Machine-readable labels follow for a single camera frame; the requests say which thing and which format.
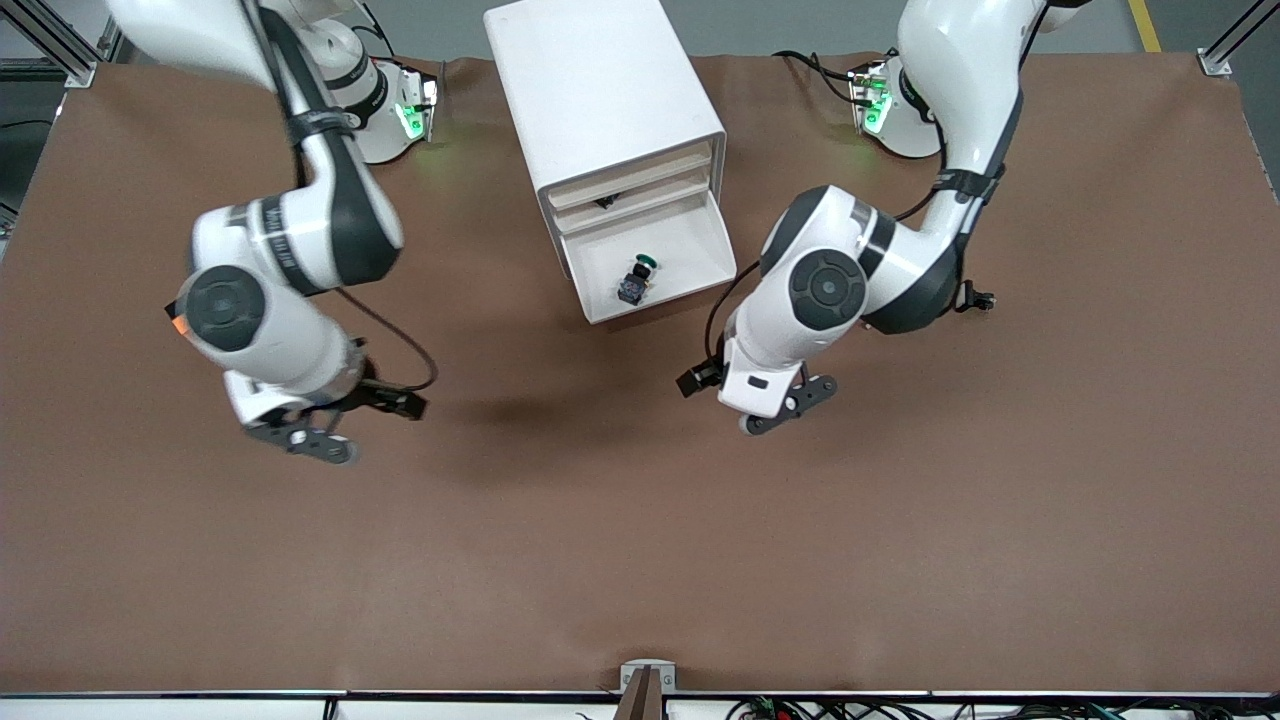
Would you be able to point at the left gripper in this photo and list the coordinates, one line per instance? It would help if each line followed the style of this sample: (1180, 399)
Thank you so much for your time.
(700, 377)

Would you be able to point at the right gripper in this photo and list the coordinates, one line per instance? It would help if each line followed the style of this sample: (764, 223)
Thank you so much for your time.
(377, 396)

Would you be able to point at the green push button blue block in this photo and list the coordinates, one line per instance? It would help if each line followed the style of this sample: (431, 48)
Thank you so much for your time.
(636, 280)

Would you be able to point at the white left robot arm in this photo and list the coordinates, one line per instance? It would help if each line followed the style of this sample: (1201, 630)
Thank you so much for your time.
(840, 290)

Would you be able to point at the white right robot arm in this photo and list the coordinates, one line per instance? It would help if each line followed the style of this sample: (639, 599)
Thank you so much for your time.
(290, 240)

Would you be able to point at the orange and black box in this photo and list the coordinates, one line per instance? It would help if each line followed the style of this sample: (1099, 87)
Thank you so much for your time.
(178, 326)

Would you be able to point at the black small component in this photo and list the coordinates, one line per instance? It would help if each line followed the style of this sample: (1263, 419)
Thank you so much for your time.
(980, 298)

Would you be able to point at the grey metal table bracket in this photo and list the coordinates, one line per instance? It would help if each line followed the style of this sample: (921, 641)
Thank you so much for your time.
(648, 678)

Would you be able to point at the aluminium frame profile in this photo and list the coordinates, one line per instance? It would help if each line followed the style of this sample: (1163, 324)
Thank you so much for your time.
(55, 45)
(1235, 40)

